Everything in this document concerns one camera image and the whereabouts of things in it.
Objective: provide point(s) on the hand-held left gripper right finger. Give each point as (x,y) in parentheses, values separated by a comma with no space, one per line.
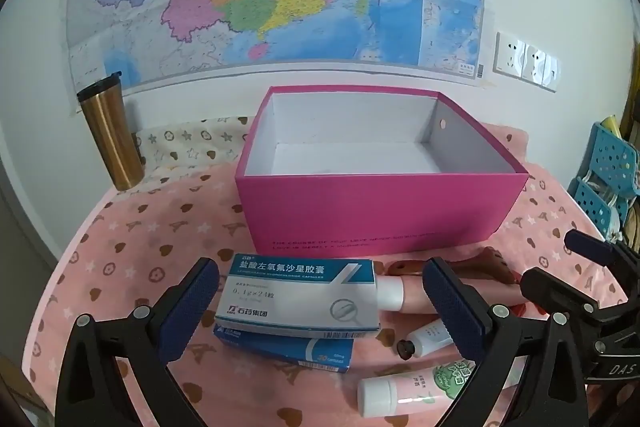
(452,312)

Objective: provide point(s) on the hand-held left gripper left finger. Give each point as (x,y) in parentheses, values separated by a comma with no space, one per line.
(200,302)

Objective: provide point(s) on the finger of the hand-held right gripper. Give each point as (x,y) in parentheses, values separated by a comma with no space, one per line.
(590,244)
(560,292)

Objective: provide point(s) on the small white tube black cap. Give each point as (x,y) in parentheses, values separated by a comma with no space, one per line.
(427,336)

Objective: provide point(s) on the peach tube with white cap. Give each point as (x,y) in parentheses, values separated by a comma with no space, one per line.
(390,293)

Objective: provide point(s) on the pink aloe print tube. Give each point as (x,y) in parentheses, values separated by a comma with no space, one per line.
(410,392)

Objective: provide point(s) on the white and blue medicine box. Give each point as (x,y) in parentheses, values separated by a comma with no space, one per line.
(295,292)

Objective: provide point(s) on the pink cardboard box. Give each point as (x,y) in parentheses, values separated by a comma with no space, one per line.
(380,217)

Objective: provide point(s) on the pink printed cloth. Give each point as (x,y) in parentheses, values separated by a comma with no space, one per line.
(150,232)

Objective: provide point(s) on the blue perforated plastic rack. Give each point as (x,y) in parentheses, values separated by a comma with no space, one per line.
(607,157)

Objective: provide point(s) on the cream star print cloth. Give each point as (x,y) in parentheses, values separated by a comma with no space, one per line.
(190,142)

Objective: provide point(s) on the gold metal tumbler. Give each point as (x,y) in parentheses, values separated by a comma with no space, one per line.
(112,137)

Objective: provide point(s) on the white wall socket panel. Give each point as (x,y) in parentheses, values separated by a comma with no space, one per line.
(509,54)
(551,74)
(534,63)

